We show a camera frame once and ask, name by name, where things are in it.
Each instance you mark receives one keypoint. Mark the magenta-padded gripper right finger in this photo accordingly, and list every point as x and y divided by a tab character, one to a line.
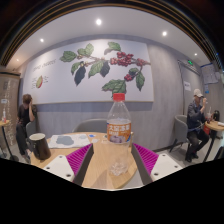
146	159

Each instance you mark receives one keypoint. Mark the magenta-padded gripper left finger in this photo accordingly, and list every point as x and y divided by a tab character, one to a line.
78	160

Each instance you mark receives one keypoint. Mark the clear red-capped drink bottle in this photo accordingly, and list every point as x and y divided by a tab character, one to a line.
118	130

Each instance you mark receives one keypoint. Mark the white paper with grey print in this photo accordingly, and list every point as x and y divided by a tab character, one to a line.
68	141

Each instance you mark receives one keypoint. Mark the small blue card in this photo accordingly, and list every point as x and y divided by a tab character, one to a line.
92	135

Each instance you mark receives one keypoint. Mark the grey upholstered chair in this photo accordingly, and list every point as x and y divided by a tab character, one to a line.
90	126
30	128
180	128

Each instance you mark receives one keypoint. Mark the dark mug with cream inside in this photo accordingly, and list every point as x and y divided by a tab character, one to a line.
40	146

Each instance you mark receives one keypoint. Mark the person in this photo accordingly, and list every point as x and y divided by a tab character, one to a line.
195	123
24	120

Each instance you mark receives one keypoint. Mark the round wooden side table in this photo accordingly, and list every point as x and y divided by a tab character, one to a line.
215	126

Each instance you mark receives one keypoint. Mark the small clear bottle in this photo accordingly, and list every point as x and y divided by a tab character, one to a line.
4	116

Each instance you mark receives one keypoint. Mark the green exit sign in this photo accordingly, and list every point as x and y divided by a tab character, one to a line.
190	62

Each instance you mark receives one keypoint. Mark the recessed ceiling lights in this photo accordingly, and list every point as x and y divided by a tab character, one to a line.
98	22

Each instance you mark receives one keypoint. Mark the coffee branch wall mural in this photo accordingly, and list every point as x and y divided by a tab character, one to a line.
66	83

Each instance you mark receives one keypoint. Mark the small white wall notice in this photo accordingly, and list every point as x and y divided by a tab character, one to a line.
187	86

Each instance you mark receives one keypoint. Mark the white wall poster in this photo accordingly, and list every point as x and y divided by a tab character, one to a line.
209	74

